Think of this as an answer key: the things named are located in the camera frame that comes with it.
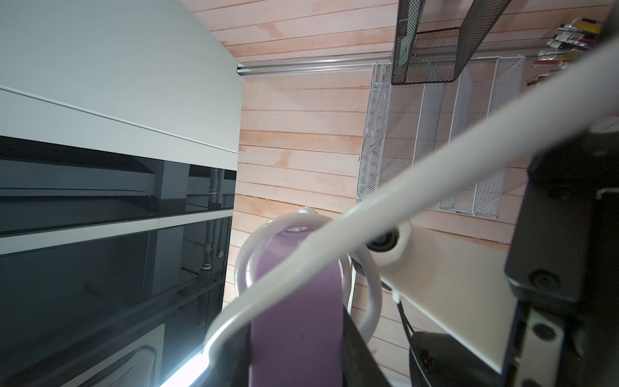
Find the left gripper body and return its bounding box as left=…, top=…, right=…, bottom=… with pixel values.
left=502, top=116, right=618, bottom=386

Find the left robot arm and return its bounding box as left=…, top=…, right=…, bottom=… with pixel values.
left=405, top=116, right=618, bottom=386

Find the black mesh basket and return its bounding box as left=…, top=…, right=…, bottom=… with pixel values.
left=391, top=0, right=510, bottom=85

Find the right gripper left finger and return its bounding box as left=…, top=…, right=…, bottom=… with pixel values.
left=190, top=325, right=251, bottom=387

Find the bundle of pencils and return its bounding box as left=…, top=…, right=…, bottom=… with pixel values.
left=526, top=17, right=604, bottom=87

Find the white cord of purple strip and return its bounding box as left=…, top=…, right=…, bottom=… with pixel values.
left=202, top=33, right=619, bottom=369

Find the grey black cabinet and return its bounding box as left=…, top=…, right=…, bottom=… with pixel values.
left=1, top=1, right=243, bottom=386

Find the white wire mesh shelf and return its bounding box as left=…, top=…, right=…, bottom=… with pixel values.
left=356, top=56, right=526, bottom=200

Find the horizontal aluminium wall rail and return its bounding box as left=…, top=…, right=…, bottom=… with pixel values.
left=236, top=52, right=392, bottom=77

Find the purple power strip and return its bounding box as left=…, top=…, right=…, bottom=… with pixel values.
left=248, top=226, right=345, bottom=387

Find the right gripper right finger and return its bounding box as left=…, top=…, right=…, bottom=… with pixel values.
left=342, top=310, right=390, bottom=387

